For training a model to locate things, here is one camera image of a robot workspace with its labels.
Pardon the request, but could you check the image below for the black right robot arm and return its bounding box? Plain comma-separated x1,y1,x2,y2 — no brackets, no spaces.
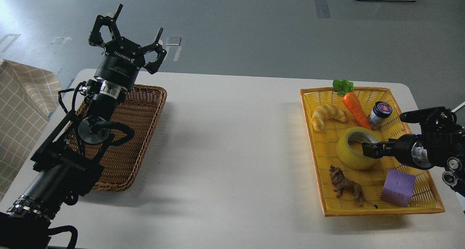
362,106,465,196

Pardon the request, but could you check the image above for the yellow plastic basket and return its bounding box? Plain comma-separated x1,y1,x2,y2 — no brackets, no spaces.
300,87,445,217

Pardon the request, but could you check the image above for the purple foam block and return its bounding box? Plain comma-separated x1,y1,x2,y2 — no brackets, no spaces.
380,168,416,207

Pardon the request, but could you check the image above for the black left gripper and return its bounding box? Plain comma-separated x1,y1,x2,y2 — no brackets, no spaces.
89,4,167,89

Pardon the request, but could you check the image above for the small dark jar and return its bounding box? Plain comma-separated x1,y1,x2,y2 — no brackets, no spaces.
367,101,393,130

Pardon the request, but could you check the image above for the brown toy lion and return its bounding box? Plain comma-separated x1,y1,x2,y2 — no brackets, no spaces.
329,165,378,209

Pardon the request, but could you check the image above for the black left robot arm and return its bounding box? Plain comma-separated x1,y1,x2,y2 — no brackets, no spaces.
1,4,167,249

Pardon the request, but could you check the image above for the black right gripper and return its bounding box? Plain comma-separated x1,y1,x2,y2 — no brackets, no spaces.
362,134,434,170

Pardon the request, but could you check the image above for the yellow tape roll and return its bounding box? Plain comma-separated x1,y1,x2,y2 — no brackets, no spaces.
336,126,381,170

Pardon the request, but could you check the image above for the toy croissant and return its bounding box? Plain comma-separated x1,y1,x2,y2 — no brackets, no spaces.
312,105,348,132

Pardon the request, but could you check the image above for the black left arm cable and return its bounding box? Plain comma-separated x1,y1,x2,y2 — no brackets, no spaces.
45,225,78,249

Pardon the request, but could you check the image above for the beige checkered cloth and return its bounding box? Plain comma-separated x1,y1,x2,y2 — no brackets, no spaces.
0,59,61,199

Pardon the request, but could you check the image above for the orange toy carrot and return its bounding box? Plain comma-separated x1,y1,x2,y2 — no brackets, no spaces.
332,79,372,130

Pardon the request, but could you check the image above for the brown wicker basket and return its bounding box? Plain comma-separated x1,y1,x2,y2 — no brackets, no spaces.
64,84,168,192

